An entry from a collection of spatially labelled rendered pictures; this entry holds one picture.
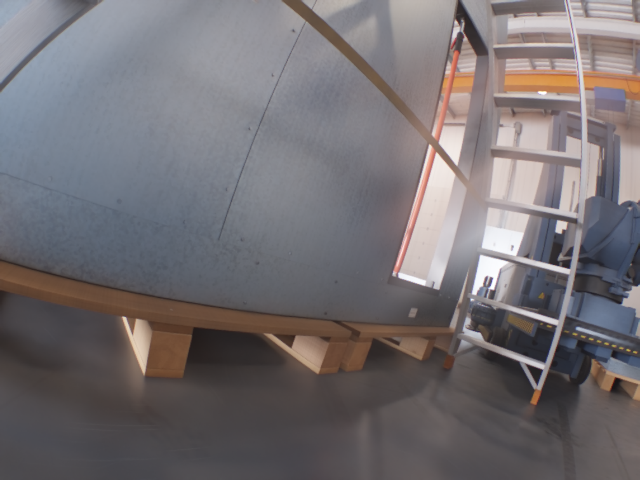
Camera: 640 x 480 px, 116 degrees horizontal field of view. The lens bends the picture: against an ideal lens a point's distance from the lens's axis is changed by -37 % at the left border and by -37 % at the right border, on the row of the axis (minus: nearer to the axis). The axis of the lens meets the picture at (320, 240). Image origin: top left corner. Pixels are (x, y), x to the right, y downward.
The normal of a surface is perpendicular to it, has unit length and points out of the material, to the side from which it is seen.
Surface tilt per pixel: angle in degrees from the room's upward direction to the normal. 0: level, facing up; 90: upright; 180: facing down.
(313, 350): 90
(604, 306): 90
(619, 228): 90
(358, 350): 90
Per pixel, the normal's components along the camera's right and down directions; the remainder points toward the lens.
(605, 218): -0.27, -0.11
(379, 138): 0.66, 0.19
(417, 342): -0.69, -0.25
